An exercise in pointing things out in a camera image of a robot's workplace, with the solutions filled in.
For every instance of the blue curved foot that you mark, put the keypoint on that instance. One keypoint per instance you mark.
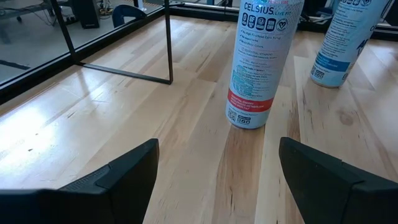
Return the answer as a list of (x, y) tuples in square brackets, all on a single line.
[(124, 11)]

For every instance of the grey rolling cart frame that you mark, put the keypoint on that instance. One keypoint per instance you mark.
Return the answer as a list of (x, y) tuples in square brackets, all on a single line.
[(31, 9)]

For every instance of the blue band Celsius can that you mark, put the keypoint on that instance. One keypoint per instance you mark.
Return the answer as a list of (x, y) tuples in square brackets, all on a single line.
[(342, 46)]

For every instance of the black tower box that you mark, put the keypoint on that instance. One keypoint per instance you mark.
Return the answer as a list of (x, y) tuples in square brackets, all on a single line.
[(85, 12)]

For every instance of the black metal frame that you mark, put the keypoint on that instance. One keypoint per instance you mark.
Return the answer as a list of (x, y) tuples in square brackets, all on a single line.
[(168, 43)]

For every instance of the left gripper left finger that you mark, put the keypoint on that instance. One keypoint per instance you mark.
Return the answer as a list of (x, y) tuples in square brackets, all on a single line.
[(93, 202)]

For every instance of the black aluminium table frame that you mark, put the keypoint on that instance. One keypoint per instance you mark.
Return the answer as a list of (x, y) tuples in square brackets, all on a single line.
[(31, 81)]

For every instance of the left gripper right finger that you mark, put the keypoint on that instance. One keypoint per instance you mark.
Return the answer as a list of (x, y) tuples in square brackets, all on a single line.
[(342, 199)]

